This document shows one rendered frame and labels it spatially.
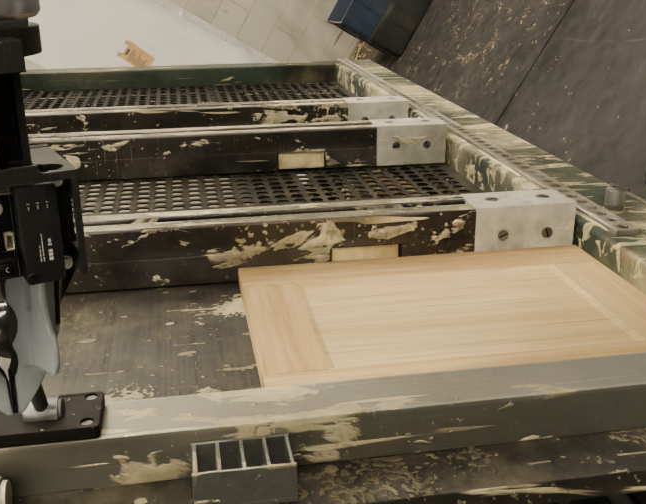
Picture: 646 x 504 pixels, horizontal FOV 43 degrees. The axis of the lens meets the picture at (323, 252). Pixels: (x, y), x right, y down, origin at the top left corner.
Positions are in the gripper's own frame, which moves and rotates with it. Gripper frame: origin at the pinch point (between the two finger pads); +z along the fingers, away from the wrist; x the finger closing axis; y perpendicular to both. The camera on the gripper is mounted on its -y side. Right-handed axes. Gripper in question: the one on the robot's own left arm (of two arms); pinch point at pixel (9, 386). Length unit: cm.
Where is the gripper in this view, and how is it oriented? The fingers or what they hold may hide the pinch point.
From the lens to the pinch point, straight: 50.6
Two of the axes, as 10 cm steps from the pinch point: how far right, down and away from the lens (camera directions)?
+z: 0.1, 9.4, 3.4
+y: 5.0, 2.9, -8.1
